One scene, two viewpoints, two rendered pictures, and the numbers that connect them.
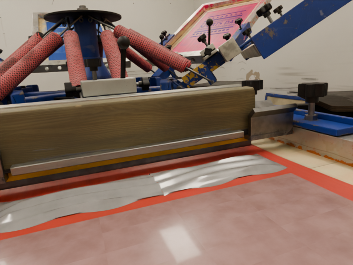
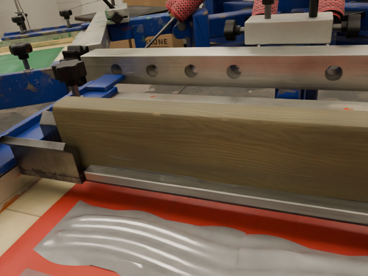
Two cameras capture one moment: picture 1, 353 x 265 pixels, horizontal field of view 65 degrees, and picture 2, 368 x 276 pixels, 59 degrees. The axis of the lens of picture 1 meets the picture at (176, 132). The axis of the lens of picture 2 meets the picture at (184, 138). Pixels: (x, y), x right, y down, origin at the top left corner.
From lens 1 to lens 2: 0.20 m
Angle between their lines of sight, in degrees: 43
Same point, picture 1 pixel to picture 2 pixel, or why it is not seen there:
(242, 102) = not seen: outside the picture
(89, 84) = (254, 27)
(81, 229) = not seen: outside the picture
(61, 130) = (137, 141)
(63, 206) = (108, 249)
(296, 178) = not seen: outside the picture
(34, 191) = (115, 195)
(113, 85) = (291, 30)
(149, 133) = (262, 174)
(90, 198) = (139, 252)
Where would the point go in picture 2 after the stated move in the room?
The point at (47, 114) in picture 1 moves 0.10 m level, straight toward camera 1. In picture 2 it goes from (120, 119) to (52, 188)
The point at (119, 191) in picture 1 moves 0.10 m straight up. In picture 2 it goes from (174, 260) to (155, 154)
